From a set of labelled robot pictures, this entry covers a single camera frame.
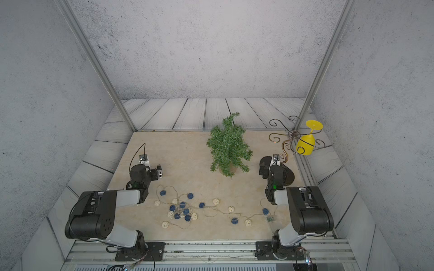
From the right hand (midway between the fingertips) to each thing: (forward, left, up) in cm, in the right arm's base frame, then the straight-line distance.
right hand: (275, 163), depth 93 cm
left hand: (-1, +67, 0) cm, 67 cm away
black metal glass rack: (-1, -4, +22) cm, 22 cm away
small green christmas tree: (-7, +25, +21) cm, 33 cm away
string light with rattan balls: (-22, +48, -6) cm, 53 cm away
